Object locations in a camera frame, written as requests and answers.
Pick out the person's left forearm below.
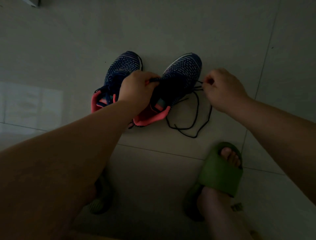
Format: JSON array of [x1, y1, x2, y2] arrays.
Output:
[[0, 100, 140, 240]]

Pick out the blue knit sneaker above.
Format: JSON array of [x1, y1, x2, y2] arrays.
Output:
[[128, 52, 203, 129], [91, 51, 143, 114]]

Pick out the person's right hand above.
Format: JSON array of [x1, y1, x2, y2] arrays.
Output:
[[202, 68, 249, 115]]

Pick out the green foam slipper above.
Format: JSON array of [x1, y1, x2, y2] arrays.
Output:
[[183, 141, 244, 222], [89, 173, 114, 215]]

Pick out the person's left hand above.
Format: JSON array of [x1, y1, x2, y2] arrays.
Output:
[[118, 70, 161, 115]]

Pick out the person's right leg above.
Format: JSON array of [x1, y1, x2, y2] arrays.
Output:
[[197, 147, 255, 240]]

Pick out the person's right forearm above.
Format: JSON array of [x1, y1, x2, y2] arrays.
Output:
[[229, 98, 316, 206]]

